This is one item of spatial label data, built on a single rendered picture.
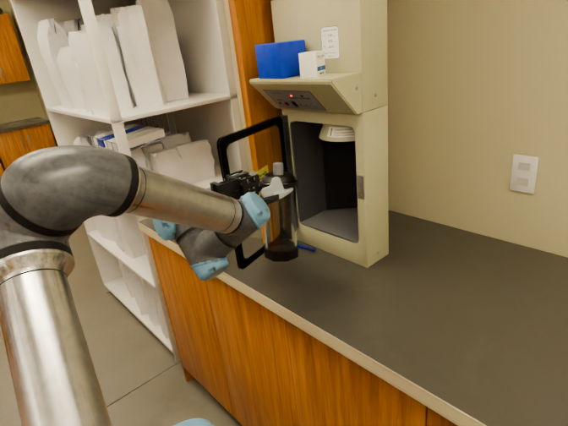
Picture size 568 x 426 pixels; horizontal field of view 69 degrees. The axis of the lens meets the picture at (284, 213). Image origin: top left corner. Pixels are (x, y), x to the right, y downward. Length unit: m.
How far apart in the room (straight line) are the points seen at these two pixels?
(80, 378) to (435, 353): 0.72
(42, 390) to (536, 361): 0.90
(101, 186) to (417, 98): 1.17
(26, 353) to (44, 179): 0.21
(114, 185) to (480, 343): 0.83
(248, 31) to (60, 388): 1.06
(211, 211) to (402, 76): 0.99
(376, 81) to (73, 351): 0.92
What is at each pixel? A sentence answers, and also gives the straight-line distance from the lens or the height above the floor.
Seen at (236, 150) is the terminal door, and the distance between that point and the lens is 1.15.
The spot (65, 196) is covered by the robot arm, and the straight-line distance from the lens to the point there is 0.59.
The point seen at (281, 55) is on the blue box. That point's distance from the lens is 1.16.
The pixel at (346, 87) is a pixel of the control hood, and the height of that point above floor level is 1.48.
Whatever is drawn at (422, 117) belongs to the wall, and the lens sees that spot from 1.54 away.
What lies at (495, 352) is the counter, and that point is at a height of 0.94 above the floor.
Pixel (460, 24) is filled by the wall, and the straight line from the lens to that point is 1.46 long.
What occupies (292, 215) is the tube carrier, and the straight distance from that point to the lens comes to 1.13.
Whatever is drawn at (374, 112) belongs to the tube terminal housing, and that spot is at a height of 1.40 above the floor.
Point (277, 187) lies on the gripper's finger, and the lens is 1.07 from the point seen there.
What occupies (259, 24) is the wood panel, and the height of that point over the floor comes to 1.65.
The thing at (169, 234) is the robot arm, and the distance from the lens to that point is 0.93.
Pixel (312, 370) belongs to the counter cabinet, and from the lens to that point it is 1.27.
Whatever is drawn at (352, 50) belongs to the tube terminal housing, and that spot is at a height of 1.56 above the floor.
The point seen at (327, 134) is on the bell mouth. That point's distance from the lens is 1.25.
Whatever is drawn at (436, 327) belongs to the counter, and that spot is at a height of 0.94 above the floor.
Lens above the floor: 1.62
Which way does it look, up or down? 23 degrees down
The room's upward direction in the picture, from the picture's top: 7 degrees counter-clockwise
